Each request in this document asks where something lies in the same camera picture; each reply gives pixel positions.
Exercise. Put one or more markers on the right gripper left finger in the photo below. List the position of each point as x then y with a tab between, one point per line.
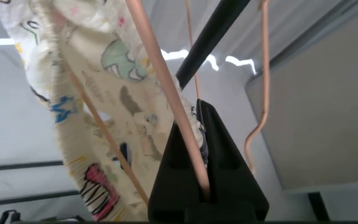
169	186

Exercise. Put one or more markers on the pink clothes hanger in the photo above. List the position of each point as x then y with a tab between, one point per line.
265	62
163	77

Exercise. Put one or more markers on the cream printed garment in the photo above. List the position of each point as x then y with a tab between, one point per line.
104	93

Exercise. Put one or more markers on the white curtain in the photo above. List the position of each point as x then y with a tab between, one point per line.
241	40

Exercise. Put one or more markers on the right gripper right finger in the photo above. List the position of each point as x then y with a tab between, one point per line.
232	180

